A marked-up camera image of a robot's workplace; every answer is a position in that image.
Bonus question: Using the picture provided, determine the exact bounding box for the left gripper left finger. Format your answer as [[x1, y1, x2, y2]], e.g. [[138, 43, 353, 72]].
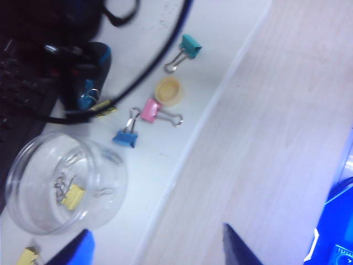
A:
[[51, 228, 97, 265]]

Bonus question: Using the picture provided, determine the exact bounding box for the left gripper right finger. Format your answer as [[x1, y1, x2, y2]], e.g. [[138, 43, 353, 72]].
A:
[[222, 222, 265, 265]]

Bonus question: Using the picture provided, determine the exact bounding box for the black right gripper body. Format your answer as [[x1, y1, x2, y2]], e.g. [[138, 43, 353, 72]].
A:
[[44, 44, 97, 81]]

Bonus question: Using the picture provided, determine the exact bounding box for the yellow binder clip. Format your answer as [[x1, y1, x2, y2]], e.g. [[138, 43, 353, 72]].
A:
[[88, 87, 117, 119], [16, 245, 42, 265]]

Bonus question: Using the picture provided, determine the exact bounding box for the yellow eraser block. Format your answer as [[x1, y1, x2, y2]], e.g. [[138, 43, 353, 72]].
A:
[[54, 173, 85, 213]]

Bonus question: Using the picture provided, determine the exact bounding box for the black blue computer mouse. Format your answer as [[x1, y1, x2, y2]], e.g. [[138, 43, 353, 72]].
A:
[[62, 41, 113, 111]]

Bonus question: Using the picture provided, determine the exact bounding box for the clear plastic jar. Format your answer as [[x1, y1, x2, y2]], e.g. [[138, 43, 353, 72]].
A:
[[4, 132, 130, 236]]

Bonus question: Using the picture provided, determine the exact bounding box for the black keyboard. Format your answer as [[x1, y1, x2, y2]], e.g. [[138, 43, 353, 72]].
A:
[[0, 35, 57, 210]]

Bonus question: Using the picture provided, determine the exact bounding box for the pink binder clip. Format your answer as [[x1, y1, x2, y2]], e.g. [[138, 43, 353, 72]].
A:
[[140, 98, 185, 128]]

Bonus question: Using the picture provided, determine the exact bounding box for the blue binder clip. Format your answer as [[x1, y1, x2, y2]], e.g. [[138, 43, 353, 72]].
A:
[[112, 107, 138, 149]]

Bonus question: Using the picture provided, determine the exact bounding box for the blue glowing device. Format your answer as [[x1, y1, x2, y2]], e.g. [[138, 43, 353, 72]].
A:
[[303, 176, 353, 265]]

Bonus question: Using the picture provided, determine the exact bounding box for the teal binder clip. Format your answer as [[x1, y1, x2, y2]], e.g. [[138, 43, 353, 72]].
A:
[[164, 34, 202, 74]]

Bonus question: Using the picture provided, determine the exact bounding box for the white raised desk board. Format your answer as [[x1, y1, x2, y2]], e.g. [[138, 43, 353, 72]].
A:
[[0, 0, 274, 265]]

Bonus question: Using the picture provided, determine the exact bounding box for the blue black arm cable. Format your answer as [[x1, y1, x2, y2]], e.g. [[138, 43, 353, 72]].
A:
[[48, 0, 195, 125]]

